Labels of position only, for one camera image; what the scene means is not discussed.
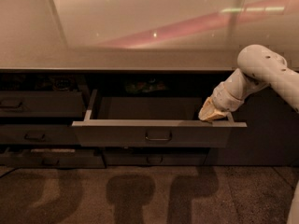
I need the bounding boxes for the items inside left drawer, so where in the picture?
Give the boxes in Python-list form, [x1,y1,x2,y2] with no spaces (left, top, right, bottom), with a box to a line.
[0,74,77,91]

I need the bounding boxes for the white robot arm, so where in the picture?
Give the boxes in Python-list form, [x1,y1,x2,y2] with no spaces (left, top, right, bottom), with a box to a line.
[198,45,299,151]

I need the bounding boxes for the dark drawer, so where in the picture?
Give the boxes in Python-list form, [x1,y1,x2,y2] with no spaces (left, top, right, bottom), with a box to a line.
[72,90,247,147]
[103,147,209,166]
[0,148,106,169]
[0,91,85,118]
[0,124,78,145]

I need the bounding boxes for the colourful items inside top drawer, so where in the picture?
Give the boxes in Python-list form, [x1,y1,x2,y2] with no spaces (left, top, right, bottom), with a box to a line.
[124,78,168,94]

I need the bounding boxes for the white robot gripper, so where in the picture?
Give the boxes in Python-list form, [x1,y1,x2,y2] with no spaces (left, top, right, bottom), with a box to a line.
[198,81,244,121]

